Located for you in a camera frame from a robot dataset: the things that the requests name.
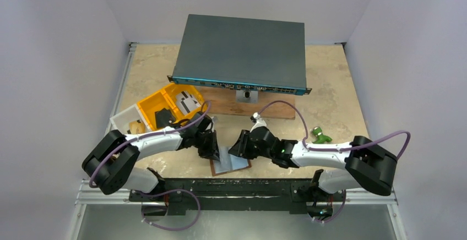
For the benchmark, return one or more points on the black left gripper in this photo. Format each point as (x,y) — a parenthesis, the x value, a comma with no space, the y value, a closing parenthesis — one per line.
(207,142)

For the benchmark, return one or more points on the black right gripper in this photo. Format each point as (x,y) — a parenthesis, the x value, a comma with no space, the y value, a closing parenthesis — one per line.
(246,142)

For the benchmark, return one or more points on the brown leather card holder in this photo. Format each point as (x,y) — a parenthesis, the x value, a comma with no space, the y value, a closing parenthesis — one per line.
(228,163)

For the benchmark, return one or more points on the orange credit card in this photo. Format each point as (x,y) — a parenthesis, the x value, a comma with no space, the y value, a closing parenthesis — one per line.
(136,127)

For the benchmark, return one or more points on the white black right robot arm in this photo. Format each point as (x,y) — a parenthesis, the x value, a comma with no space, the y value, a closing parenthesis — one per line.
(360,163)

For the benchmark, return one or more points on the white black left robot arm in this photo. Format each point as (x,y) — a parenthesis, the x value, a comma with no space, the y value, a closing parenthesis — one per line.
(111,164)

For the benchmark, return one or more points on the white cards in bin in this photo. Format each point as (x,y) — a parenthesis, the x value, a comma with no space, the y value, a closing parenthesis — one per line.
(186,102)

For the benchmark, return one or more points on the black card in bin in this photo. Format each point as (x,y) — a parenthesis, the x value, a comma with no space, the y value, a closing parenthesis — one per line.
(164,118)

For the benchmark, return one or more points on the brown wooden board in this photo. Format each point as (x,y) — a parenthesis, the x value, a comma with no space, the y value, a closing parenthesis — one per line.
(224,101)

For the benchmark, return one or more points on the yellow plastic bin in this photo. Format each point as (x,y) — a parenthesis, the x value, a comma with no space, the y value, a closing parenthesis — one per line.
(166,98)

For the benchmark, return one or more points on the green toy figure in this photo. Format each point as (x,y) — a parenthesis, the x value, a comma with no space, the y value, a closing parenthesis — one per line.
(321,138)

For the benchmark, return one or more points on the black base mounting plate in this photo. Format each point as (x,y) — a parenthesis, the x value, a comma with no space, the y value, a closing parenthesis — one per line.
(294,195)

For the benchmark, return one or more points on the white plastic bin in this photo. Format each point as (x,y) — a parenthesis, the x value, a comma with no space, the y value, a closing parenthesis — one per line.
(121,120)

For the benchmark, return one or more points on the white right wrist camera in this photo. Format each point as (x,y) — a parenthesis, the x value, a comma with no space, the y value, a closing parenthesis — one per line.
(257,121)

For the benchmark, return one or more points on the grey metal camera stand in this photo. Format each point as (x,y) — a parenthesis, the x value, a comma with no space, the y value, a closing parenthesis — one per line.
(247,96)

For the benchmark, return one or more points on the grey blue network switch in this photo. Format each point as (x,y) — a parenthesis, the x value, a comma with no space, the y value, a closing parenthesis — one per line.
(242,54)

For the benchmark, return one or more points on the aluminium frame rail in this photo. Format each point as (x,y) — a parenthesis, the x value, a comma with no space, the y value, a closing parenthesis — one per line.
(126,68)

